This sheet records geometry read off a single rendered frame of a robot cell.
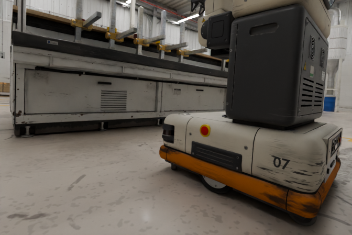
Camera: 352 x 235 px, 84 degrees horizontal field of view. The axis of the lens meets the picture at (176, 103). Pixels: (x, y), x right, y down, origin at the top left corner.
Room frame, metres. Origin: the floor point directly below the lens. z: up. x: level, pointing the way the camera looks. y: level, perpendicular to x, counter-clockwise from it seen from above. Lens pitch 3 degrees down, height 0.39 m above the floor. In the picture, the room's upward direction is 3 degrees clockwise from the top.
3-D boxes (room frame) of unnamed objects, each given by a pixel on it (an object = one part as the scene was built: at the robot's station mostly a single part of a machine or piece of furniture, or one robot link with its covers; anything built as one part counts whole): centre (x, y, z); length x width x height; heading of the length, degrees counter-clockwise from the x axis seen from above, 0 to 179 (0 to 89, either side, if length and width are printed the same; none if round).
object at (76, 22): (1.45, 0.72, 0.84); 0.14 x 0.06 x 0.05; 131
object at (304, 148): (0.97, -0.38, 0.16); 0.67 x 0.64 x 0.25; 45
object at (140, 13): (1.76, 0.35, 0.88); 0.04 x 0.04 x 0.48; 41
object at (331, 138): (0.76, -0.62, 0.23); 0.41 x 0.02 x 0.08; 135
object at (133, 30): (1.56, 0.45, 0.80); 0.43 x 0.03 x 0.04; 41
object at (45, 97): (3.28, -0.57, 0.44); 5.10 x 0.69 x 0.87; 131
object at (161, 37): (1.72, 0.26, 0.81); 0.43 x 0.03 x 0.04; 41
